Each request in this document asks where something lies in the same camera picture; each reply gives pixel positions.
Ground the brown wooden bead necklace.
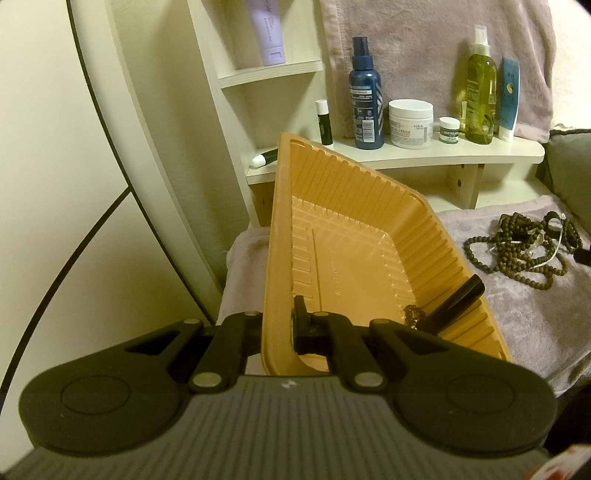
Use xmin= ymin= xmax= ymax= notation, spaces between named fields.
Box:
xmin=462 ymin=210 xmax=585 ymax=291

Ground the white pearl bead necklace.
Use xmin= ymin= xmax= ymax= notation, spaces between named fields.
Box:
xmin=484 ymin=225 xmax=567 ymax=273

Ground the orange ribbed plastic tray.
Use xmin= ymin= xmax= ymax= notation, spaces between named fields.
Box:
xmin=260 ymin=132 xmax=513 ymax=375

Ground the black cylindrical tube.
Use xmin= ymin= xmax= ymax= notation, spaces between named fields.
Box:
xmin=417 ymin=274 xmax=485 ymax=335

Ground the mauve towel on bed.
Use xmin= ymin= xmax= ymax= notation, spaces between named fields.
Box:
xmin=216 ymin=195 xmax=590 ymax=396

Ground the grey cushion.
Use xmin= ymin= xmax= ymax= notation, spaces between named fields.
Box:
xmin=543 ymin=129 xmax=591 ymax=233

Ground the blue white squeeze tube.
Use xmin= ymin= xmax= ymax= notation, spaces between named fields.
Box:
xmin=498 ymin=57 xmax=521 ymax=142

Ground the lying dark white-capped tube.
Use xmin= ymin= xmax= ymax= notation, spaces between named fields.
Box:
xmin=250 ymin=148 xmax=279 ymax=169

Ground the small green white jar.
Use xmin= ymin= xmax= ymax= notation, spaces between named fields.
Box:
xmin=439 ymin=116 xmax=461 ymax=144

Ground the yellow-green oil spray bottle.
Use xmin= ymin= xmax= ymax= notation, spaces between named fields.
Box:
xmin=465 ymin=25 xmax=498 ymax=145

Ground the white cream jar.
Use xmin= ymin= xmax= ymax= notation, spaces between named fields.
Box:
xmin=389 ymin=99 xmax=434 ymax=150

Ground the standing black white-capped stick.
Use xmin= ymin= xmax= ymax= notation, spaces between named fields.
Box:
xmin=315 ymin=99 xmax=334 ymax=147

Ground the dark blue spray bottle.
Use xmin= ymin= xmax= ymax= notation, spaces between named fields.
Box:
xmin=349 ymin=37 xmax=384 ymax=150

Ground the mauve hanging towel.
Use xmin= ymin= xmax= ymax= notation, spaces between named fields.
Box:
xmin=320 ymin=1 xmax=557 ymax=143

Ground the cream corner shelf unit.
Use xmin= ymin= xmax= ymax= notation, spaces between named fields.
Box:
xmin=103 ymin=0 xmax=547 ymax=227

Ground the lavender cosmetic tube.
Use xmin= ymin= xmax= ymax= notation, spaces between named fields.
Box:
xmin=247 ymin=0 xmax=286 ymax=66

